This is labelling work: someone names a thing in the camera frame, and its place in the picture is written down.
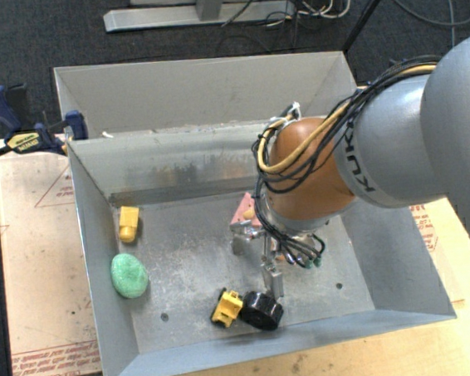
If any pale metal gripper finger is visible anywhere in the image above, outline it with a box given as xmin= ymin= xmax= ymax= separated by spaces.
xmin=260 ymin=256 xmax=286 ymax=300
xmin=228 ymin=217 xmax=265 ymax=256

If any pink sponge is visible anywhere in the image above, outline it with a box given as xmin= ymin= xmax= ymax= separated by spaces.
xmin=226 ymin=189 xmax=265 ymax=232

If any grey metal bin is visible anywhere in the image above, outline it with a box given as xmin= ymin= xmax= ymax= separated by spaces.
xmin=53 ymin=27 xmax=462 ymax=376

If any yellow and black toy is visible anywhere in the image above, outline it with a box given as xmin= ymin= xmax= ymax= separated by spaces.
xmin=207 ymin=286 xmax=247 ymax=330

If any yellow plastic toy block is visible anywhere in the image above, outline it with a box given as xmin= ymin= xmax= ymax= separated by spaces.
xmin=115 ymin=204 xmax=144 ymax=244

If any green oval sponge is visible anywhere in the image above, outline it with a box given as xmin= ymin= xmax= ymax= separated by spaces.
xmin=108 ymin=250 xmax=152 ymax=302

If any brown cardboard board, red print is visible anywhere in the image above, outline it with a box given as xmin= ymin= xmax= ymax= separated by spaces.
xmin=0 ymin=91 xmax=470 ymax=376

